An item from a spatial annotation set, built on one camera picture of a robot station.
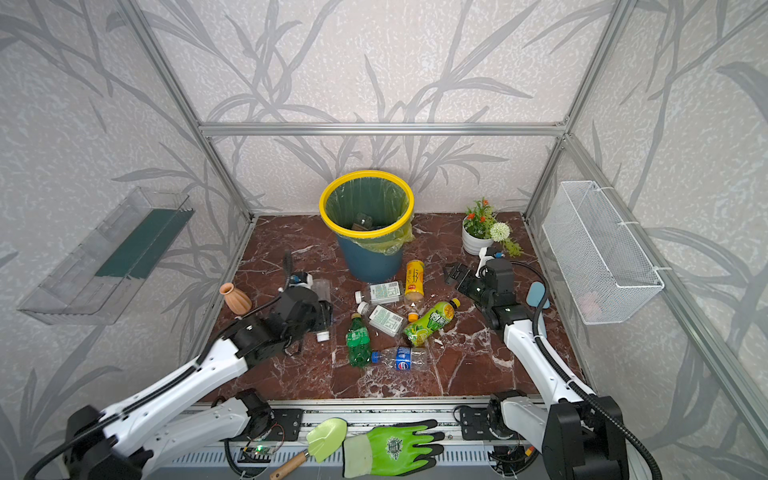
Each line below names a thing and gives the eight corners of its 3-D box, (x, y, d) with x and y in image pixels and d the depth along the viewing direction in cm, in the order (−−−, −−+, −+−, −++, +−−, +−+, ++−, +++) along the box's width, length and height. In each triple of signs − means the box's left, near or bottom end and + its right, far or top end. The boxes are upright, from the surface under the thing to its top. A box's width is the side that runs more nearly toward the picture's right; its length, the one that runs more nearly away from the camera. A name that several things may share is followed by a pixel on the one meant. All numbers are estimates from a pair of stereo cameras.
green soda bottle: (344, 368, 84) (342, 364, 81) (351, 317, 94) (349, 312, 91) (370, 368, 84) (369, 364, 81) (374, 317, 94) (373, 312, 91)
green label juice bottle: (414, 352, 88) (414, 343, 82) (402, 337, 90) (402, 328, 85) (460, 315, 95) (463, 305, 90) (448, 302, 98) (450, 292, 93)
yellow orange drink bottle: (404, 302, 98) (404, 292, 93) (404, 269, 107) (404, 259, 102) (424, 302, 98) (425, 292, 93) (423, 269, 107) (424, 259, 102)
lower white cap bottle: (354, 317, 95) (353, 311, 91) (365, 302, 98) (364, 296, 95) (397, 341, 90) (397, 335, 86) (407, 324, 93) (407, 318, 90)
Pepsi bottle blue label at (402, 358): (372, 372, 84) (370, 366, 80) (373, 352, 88) (372, 346, 84) (429, 372, 84) (430, 366, 80) (428, 352, 88) (429, 346, 84)
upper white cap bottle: (356, 307, 96) (354, 301, 93) (355, 291, 100) (354, 285, 97) (401, 301, 97) (401, 296, 94) (398, 286, 101) (398, 280, 98)
